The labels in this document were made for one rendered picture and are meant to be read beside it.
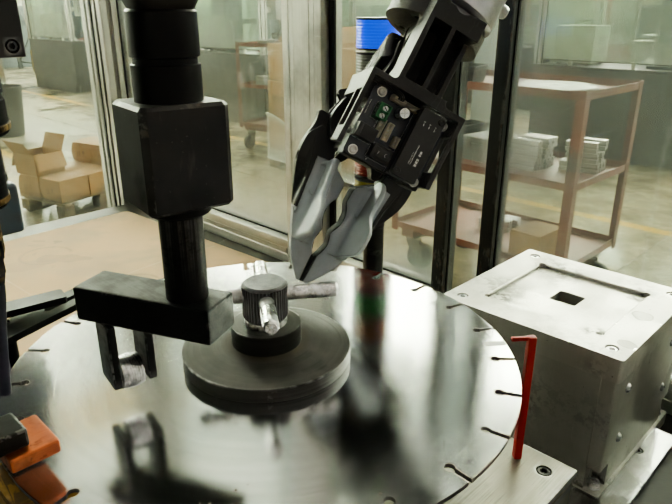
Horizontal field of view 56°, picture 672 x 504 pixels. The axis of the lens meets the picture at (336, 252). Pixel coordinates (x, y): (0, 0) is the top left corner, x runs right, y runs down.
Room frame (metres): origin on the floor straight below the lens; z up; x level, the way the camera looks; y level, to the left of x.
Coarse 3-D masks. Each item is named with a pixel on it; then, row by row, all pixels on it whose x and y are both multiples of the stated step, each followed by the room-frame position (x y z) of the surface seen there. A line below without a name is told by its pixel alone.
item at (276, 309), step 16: (256, 272) 0.39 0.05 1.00; (240, 288) 0.37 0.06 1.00; (256, 288) 0.36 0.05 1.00; (272, 288) 0.36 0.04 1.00; (288, 288) 0.37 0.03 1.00; (304, 288) 0.37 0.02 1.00; (320, 288) 0.37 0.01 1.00; (336, 288) 0.37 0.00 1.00; (256, 304) 0.35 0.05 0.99; (272, 304) 0.34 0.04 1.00; (256, 320) 0.35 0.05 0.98; (272, 320) 0.32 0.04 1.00
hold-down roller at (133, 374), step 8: (128, 352) 0.32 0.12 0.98; (136, 352) 0.32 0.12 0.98; (120, 360) 0.31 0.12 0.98; (128, 360) 0.31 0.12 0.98; (136, 360) 0.31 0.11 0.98; (128, 368) 0.31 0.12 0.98; (136, 368) 0.31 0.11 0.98; (144, 368) 0.31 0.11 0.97; (128, 376) 0.30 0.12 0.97; (136, 376) 0.31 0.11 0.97; (144, 376) 0.31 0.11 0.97; (128, 384) 0.30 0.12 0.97; (136, 384) 0.31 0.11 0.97
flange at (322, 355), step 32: (288, 320) 0.37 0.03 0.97; (320, 320) 0.40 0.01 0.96; (192, 352) 0.35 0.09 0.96; (224, 352) 0.35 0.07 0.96; (256, 352) 0.35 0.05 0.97; (288, 352) 0.35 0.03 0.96; (320, 352) 0.35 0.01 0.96; (224, 384) 0.32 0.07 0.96; (256, 384) 0.32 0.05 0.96; (288, 384) 0.32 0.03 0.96; (320, 384) 0.33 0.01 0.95
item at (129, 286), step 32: (160, 224) 0.29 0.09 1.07; (192, 224) 0.29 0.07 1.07; (192, 256) 0.29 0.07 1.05; (96, 288) 0.31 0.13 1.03; (128, 288) 0.31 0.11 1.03; (160, 288) 0.31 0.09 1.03; (192, 288) 0.29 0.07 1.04; (96, 320) 0.30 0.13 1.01; (128, 320) 0.30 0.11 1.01; (160, 320) 0.29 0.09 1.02; (192, 320) 0.28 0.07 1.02; (224, 320) 0.29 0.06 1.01
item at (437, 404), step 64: (64, 320) 0.42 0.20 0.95; (384, 320) 0.42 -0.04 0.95; (448, 320) 0.42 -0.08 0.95; (64, 384) 0.33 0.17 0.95; (192, 384) 0.33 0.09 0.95; (384, 384) 0.33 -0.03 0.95; (448, 384) 0.33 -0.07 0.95; (512, 384) 0.33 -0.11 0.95; (64, 448) 0.27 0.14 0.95; (128, 448) 0.27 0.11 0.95; (192, 448) 0.27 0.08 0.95; (256, 448) 0.27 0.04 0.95; (320, 448) 0.27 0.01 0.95; (384, 448) 0.27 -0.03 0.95; (448, 448) 0.27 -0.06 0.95
